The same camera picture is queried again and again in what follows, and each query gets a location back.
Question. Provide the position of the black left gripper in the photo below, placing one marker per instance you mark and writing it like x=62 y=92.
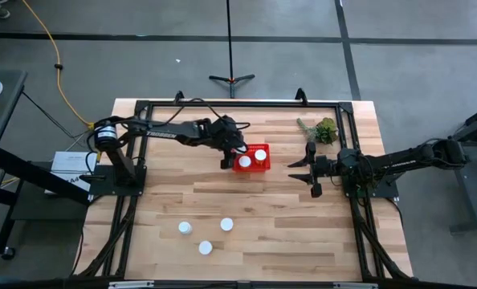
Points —
x=228 y=140

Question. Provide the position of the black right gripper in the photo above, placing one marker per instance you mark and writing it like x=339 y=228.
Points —
x=314 y=174

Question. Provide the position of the amber pill bottle white label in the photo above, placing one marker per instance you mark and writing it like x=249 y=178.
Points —
x=245 y=161

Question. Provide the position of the amber pill bottle white cap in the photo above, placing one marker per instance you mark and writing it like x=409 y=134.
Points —
x=260 y=155

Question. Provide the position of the white cup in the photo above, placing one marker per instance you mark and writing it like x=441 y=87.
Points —
x=185 y=227
x=227 y=224
x=205 y=247

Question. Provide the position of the white cup bottom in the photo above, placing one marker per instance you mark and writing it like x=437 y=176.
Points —
x=205 y=247

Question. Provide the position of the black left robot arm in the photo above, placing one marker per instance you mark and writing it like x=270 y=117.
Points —
x=162 y=134

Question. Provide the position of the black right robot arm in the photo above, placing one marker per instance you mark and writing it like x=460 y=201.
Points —
x=403 y=158

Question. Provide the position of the red plastic mesh basket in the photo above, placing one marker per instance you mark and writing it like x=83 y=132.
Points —
x=256 y=169

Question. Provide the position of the trailing green succulent sprig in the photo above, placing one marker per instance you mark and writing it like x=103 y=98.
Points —
x=304 y=126

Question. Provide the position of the potted green succulent plant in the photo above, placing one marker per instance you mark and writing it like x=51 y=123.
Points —
x=326 y=131

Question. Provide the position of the black table clamp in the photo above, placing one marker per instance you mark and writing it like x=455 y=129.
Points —
x=301 y=95
x=179 y=96

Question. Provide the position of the black tripod stand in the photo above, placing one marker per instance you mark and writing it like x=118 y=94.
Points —
x=231 y=82

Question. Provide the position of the white paper box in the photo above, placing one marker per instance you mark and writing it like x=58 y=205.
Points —
x=74 y=162

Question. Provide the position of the dark metal equipment stand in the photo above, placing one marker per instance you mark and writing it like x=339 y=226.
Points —
x=469 y=192

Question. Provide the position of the black side table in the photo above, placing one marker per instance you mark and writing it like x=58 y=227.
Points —
x=1 y=120

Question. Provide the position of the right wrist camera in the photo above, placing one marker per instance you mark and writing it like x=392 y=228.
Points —
x=329 y=164

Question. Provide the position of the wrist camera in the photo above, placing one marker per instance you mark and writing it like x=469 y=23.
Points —
x=329 y=164
x=224 y=122

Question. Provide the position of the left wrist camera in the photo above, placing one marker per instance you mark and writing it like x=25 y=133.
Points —
x=224 y=122

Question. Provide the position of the black metal table frame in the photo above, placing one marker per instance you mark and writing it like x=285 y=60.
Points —
x=262 y=104

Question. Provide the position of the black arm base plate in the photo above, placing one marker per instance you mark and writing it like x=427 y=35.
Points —
x=383 y=190
x=102 y=184

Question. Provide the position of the silver metal bracket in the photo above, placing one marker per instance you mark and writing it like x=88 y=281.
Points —
x=355 y=285
x=131 y=284

